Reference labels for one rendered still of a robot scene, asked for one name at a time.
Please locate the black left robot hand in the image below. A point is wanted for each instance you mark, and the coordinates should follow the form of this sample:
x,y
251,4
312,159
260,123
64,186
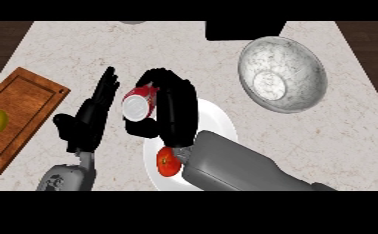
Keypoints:
x,y
90,114

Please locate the red can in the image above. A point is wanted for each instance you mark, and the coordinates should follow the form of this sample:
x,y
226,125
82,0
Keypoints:
x,y
139,104

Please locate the black appliance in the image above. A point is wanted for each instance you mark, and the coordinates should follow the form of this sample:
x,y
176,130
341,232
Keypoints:
x,y
244,29

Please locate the white plate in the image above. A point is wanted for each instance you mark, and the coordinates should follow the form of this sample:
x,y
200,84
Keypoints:
x,y
212,124

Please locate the yellow-green fruit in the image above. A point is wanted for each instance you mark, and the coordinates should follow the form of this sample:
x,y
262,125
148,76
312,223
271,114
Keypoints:
x,y
2,120

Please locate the brown wooden cutting board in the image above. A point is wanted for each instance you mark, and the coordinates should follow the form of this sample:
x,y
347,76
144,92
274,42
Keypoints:
x,y
27,108

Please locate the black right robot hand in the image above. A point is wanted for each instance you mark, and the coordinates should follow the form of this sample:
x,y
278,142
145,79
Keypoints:
x,y
175,111

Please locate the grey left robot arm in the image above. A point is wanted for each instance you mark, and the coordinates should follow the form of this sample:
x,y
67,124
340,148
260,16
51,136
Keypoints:
x,y
68,173

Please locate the white marbled bowl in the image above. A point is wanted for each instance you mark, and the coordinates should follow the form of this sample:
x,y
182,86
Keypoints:
x,y
282,74

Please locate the red tomato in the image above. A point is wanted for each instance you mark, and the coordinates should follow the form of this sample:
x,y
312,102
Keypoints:
x,y
169,162

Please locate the grey round object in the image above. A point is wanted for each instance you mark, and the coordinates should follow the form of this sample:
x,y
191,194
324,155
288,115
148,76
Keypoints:
x,y
133,22

